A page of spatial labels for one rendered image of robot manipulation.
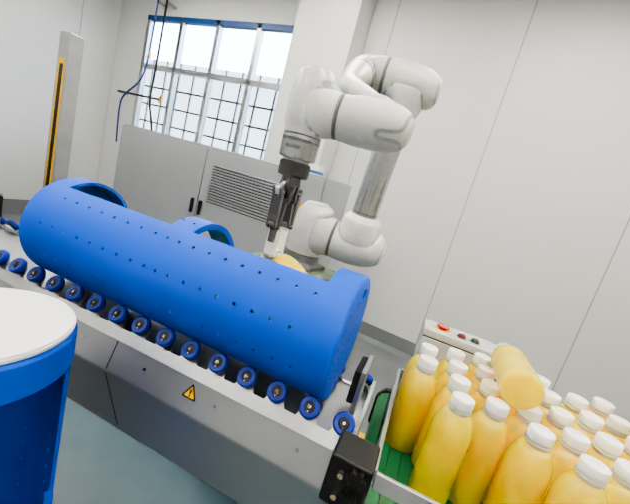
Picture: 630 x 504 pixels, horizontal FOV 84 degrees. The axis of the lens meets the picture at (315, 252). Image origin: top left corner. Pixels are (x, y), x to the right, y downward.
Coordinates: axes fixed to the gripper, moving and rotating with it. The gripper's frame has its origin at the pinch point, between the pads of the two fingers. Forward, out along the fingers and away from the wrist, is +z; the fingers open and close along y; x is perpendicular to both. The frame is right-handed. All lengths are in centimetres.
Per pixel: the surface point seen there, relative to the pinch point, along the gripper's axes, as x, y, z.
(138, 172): -222, -171, 18
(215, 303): -1.0, 19.9, 12.0
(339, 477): 33, 31, 25
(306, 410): 22.9, 17.2, 27.0
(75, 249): -41.1, 19.9, 13.3
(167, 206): -180, -166, 38
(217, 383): 2.3, 17.3, 30.6
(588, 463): 67, 20, 12
